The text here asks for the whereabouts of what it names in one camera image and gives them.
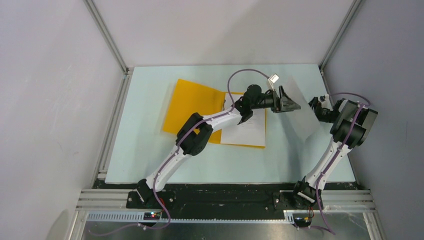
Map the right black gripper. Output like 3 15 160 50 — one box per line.
293 96 339 131

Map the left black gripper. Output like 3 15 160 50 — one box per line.
250 85 299 113

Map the clear plastic sleeve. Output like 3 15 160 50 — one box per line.
281 76 320 143

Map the white paper sheet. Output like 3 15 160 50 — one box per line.
219 109 267 149

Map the orange file folder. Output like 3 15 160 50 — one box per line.
162 78 267 149

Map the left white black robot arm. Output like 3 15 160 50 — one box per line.
135 84 301 208

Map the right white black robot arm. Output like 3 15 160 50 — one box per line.
290 94 378 209

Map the right controller board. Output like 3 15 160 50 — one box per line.
293 217 312 229

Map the controller board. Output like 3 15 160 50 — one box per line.
293 217 312 229
143 211 161 221

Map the left controller board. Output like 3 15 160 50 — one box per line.
143 211 161 221

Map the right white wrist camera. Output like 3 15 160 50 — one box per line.
318 94 332 109

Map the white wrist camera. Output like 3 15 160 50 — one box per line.
267 73 280 91
318 94 332 109

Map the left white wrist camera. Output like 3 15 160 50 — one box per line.
267 73 280 91

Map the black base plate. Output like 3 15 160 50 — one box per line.
92 181 360 220

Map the right aluminium corner post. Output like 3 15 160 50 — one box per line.
319 0 365 72

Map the aluminium corner post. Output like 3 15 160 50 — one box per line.
83 0 129 75
319 0 365 72

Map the left aluminium corner post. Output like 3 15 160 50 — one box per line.
83 0 129 75

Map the aluminium frame rail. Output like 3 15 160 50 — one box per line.
67 184 386 240

